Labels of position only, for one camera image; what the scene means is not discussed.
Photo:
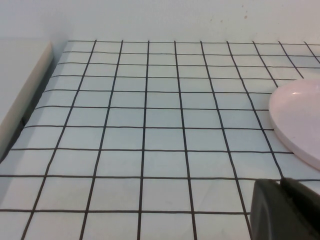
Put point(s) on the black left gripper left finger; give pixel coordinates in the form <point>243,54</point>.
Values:
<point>270,215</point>

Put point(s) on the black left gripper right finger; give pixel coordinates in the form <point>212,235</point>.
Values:
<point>306,207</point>

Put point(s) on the pale pink round plate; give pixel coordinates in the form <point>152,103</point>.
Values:
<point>297,120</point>

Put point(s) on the white black-grid table mat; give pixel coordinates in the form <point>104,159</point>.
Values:
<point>162,137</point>

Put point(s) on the white board with beige edge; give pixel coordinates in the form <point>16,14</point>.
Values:
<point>17,82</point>

